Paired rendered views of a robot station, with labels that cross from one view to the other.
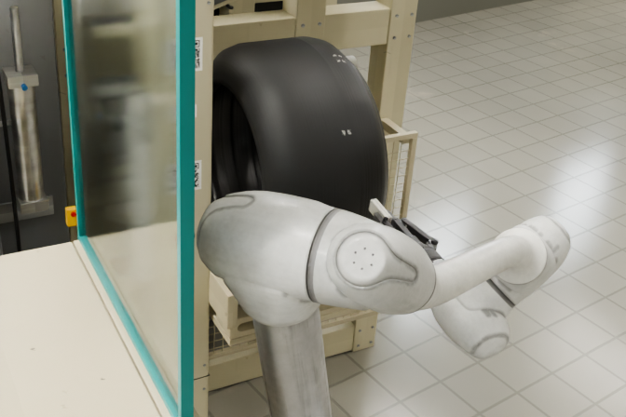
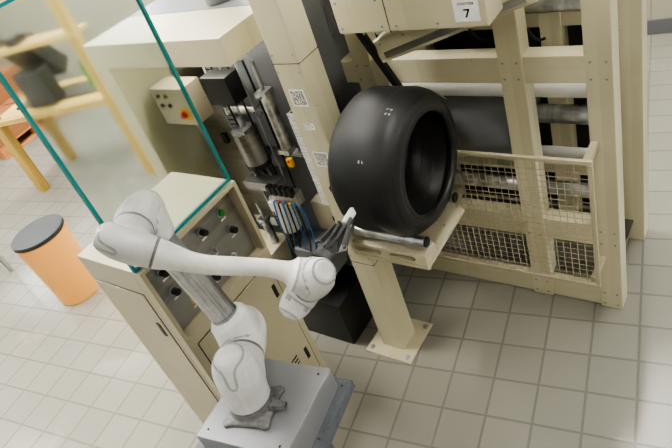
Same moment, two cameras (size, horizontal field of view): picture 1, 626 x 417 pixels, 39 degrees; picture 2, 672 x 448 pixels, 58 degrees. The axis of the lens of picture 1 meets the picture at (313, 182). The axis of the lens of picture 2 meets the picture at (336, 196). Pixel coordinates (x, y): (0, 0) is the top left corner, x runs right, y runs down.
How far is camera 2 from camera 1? 2.13 m
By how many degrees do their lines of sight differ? 62
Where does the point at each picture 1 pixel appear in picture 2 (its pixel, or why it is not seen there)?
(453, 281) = (204, 266)
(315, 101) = (350, 138)
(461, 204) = not seen: outside the picture
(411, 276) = (111, 252)
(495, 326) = (284, 304)
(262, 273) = not seen: hidden behind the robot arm
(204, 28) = (302, 85)
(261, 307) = not seen: hidden behind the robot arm
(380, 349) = (624, 314)
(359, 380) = (581, 325)
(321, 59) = (377, 110)
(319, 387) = (184, 283)
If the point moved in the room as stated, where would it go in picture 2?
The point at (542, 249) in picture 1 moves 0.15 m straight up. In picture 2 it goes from (294, 276) to (275, 238)
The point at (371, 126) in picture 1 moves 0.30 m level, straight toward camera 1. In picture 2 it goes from (377, 162) to (300, 202)
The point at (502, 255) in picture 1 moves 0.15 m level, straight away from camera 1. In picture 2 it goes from (246, 267) to (294, 248)
